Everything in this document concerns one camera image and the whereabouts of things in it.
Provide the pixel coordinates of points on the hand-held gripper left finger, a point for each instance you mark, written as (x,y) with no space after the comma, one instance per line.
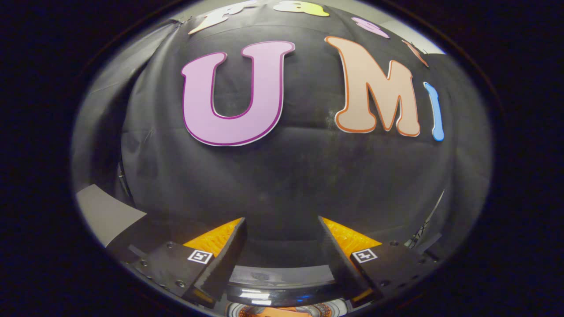
(227,259)

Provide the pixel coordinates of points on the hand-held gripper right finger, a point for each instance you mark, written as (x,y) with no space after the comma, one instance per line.
(337,259)

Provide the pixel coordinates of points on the grey washing machine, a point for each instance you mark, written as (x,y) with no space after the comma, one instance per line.
(246,310)

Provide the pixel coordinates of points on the dark washing machine lid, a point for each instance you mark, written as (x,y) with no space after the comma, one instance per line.
(282,290)

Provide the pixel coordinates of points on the grey and white cabinet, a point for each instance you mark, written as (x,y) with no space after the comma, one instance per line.
(105,211)

